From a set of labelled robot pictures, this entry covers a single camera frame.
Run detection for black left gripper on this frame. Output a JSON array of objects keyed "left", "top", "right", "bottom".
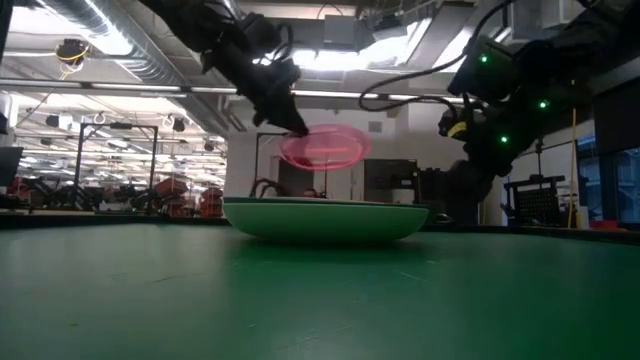
[{"left": 201, "top": 14, "right": 310, "bottom": 137}]

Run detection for orange-pink translucent plastic plate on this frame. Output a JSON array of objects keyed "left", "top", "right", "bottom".
[{"left": 278, "top": 123, "right": 373, "bottom": 172}]

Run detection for green translucent plastic plate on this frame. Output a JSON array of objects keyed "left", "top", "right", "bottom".
[{"left": 222, "top": 196, "right": 432, "bottom": 245}]

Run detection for black perforated rack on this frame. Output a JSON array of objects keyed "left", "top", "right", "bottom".
[{"left": 502, "top": 174, "right": 567, "bottom": 228}]

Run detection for grey ceiling ventilation box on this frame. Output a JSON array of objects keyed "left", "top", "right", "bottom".
[{"left": 322, "top": 13, "right": 377, "bottom": 52}]

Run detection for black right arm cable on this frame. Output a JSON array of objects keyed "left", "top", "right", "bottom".
[{"left": 357, "top": 0, "right": 516, "bottom": 114}]

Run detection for yellow hanging cable reel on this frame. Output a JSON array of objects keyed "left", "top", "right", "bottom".
[{"left": 54, "top": 38, "right": 91, "bottom": 67}]

